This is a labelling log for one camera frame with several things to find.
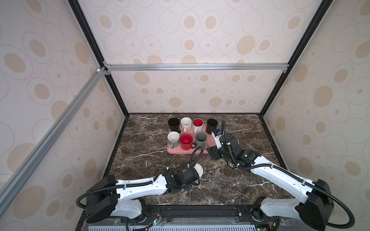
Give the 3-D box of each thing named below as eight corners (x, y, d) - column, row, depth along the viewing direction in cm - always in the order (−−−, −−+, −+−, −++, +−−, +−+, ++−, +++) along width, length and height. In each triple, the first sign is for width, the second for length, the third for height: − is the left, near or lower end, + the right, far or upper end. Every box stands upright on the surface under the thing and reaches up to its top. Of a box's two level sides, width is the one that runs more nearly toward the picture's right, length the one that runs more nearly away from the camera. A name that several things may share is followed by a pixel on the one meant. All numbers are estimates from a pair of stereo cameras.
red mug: (183, 153, 99) (182, 146, 92) (178, 142, 105) (178, 135, 97) (194, 150, 101) (195, 142, 94) (189, 139, 107) (189, 131, 99)
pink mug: (181, 137, 107) (180, 128, 99) (181, 126, 114) (181, 117, 106) (191, 137, 108) (192, 128, 99) (191, 126, 114) (191, 117, 106)
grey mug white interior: (168, 151, 99) (166, 144, 91) (169, 138, 106) (168, 131, 98) (179, 151, 99) (178, 144, 91) (179, 139, 106) (179, 131, 98)
